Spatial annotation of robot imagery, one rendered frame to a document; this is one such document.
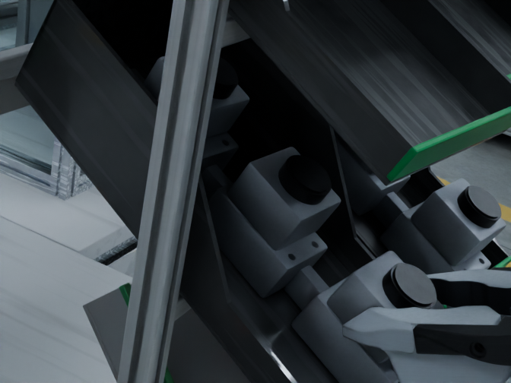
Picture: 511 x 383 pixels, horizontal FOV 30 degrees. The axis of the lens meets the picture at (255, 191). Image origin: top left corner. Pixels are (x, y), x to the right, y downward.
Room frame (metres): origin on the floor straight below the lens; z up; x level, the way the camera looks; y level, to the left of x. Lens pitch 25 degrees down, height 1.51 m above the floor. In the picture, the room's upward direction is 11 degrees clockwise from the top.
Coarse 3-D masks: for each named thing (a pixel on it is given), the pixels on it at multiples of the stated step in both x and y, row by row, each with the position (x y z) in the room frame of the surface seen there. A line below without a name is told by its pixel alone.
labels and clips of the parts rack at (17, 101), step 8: (8, 80) 0.58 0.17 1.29; (0, 88) 0.57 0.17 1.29; (8, 88) 0.58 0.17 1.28; (16, 88) 0.59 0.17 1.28; (0, 96) 0.57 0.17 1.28; (8, 96) 0.58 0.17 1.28; (16, 96) 0.59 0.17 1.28; (0, 104) 0.57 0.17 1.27; (8, 104) 0.58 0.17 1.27; (16, 104) 0.59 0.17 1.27; (24, 104) 0.60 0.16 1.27; (0, 112) 0.57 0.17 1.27
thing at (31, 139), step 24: (0, 0) 1.32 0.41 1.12; (24, 0) 1.31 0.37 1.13; (48, 0) 1.29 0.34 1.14; (0, 24) 1.32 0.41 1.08; (24, 24) 1.30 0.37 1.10; (0, 48) 1.32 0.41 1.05; (0, 120) 1.32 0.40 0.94; (24, 120) 1.30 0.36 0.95; (0, 144) 1.32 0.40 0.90; (24, 144) 1.30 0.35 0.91; (48, 144) 1.28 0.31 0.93; (48, 168) 1.28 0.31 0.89
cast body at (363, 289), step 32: (384, 256) 0.48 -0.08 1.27; (288, 288) 0.49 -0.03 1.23; (320, 288) 0.48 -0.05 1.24; (352, 288) 0.45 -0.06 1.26; (384, 288) 0.45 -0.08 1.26; (416, 288) 0.45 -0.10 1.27; (320, 320) 0.46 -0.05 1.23; (320, 352) 0.45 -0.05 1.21; (352, 352) 0.44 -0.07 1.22; (384, 352) 0.43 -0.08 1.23
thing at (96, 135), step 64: (64, 0) 0.51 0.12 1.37; (128, 0) 0.57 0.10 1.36; (64, 64) 0.51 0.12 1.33; (128, 64) 0.61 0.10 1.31; (256, 64) 0.59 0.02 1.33; (64, 128) 0.51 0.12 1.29; (128, 128) 0.48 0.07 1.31; (256, 128) 0.59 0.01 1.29; (320, 128) 0.56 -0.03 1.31; (128, 192) 0.48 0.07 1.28; (192, 256) 0.45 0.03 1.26; (256, 320) 0.46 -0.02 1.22
